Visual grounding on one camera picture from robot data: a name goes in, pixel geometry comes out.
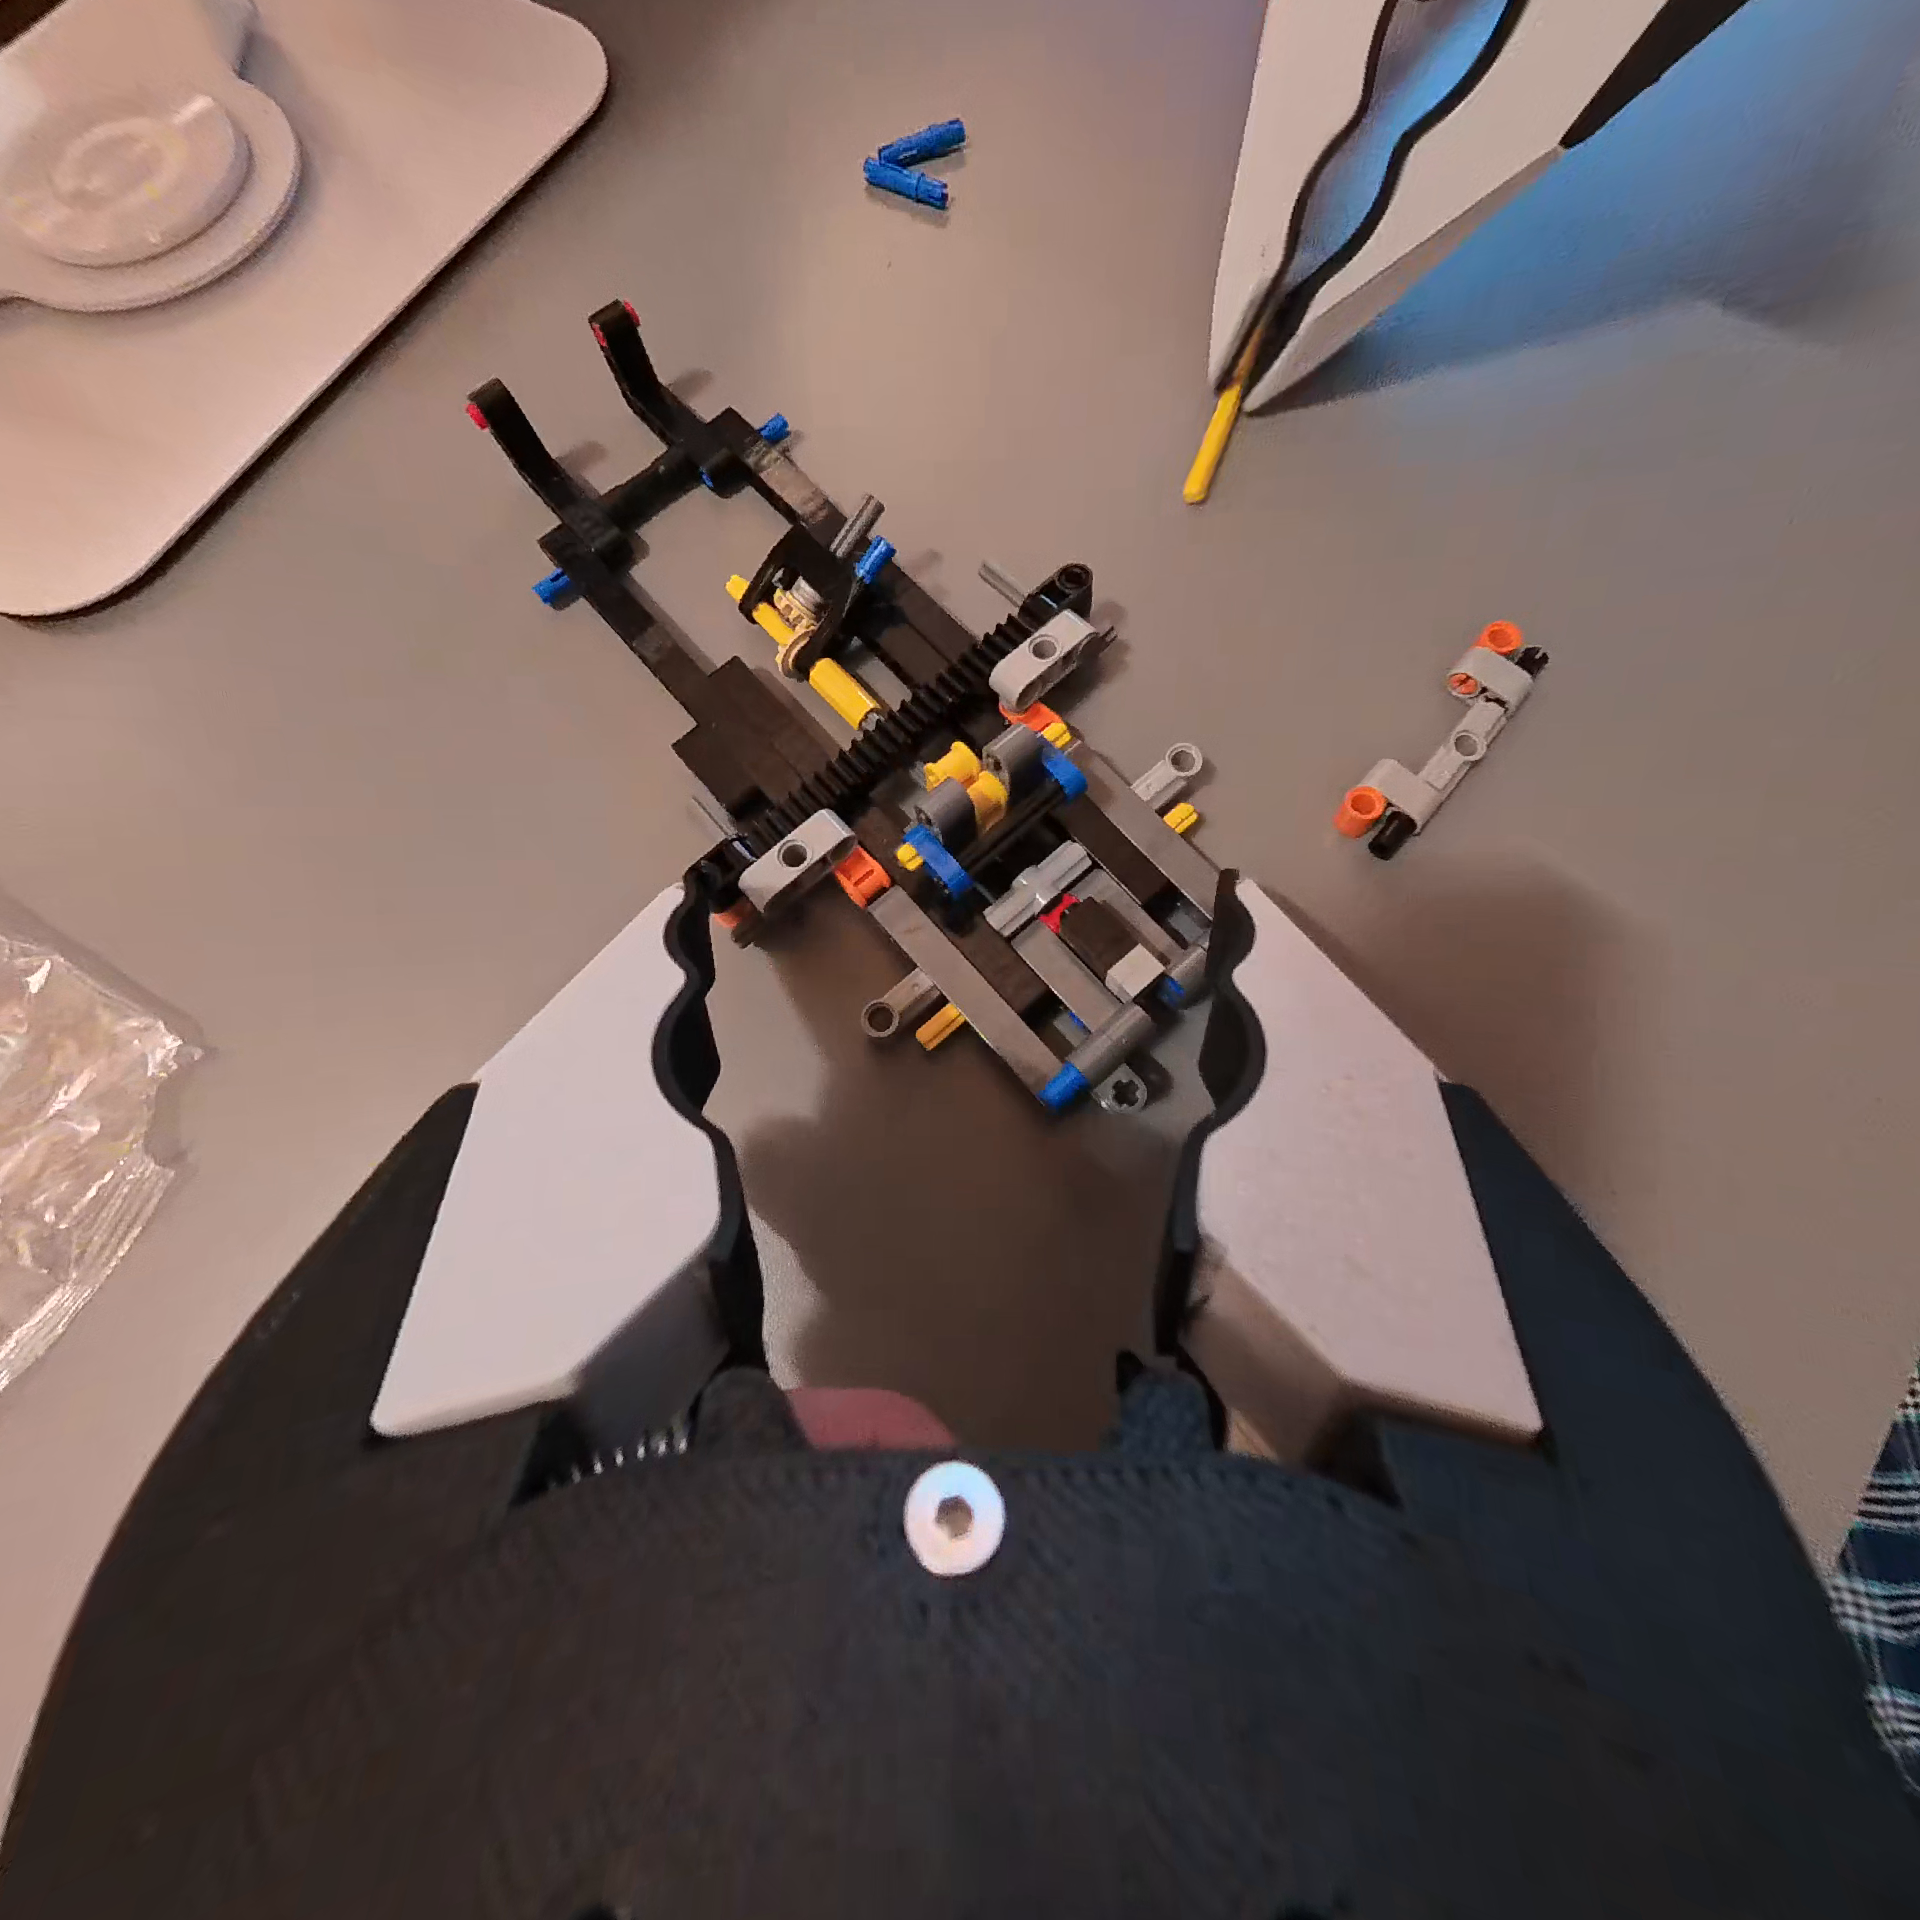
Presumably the grey orange lego subassembly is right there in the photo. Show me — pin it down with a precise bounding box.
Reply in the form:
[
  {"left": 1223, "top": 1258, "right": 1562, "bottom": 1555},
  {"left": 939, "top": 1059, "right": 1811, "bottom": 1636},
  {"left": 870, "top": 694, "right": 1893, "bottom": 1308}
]
[{"left": 1329, "top": 617, "right": 1552, "bottom": 862}]

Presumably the black lego chassis assembly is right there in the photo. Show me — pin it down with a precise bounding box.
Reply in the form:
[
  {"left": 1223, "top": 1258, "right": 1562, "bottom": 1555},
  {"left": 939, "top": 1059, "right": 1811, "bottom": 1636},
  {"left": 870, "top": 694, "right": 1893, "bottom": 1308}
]
[{"left": 461, "top": 297, "right": 1249, "bottom": 1121}]

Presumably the clear plastic bag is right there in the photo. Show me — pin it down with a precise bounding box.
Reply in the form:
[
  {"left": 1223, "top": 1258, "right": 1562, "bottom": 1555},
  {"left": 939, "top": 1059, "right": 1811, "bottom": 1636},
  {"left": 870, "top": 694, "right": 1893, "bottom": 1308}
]
[{"left": 0, "top": 889, "right": 208, "bottom": 1401}]

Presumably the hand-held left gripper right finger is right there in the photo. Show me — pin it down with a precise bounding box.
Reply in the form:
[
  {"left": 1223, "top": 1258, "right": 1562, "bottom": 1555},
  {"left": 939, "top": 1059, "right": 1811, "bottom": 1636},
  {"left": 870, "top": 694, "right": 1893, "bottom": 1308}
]
[{"left": 1150, "top": 873, "right": 1549, "bottom": 1449}]

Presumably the yellow lego axle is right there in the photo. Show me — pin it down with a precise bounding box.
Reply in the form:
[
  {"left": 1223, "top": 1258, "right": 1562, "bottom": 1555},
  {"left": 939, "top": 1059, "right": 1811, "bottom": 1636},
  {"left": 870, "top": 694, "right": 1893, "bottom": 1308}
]
[{"left": 1179, "top": 376, "right": 1249, "bottom": 506}]

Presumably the person's plaid shirt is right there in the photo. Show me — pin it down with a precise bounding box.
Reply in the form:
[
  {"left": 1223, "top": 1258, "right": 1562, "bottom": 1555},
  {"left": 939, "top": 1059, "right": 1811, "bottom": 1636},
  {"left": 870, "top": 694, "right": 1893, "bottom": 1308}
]
[{"left": 1825, "top": 1353, "right": 1920, "bottom": 1761}]

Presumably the white document stand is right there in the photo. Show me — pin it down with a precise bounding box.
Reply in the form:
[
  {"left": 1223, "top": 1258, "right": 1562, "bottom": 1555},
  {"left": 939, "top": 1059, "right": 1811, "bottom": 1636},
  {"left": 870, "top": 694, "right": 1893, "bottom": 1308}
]
[{"left": 0, "top": 0, "right": 610, "bottom": 622}]

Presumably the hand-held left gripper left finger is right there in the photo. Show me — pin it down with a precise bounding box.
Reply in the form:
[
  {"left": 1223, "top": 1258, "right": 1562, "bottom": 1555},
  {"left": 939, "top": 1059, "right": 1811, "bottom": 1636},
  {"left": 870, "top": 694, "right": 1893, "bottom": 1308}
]
[{"left": 368, "top": 881, "right": 770, "bottom": 1442}]

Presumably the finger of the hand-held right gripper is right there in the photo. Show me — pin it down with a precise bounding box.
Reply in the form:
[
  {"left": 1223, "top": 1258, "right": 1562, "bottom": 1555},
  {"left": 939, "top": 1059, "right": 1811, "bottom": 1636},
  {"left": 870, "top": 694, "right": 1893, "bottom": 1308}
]
[
  {"left": 1206, "top": 0, "right": 1505, "bottom": 390},
  {"left": 1240, "top": 0, "right": 1670, "bottom": 415}
]

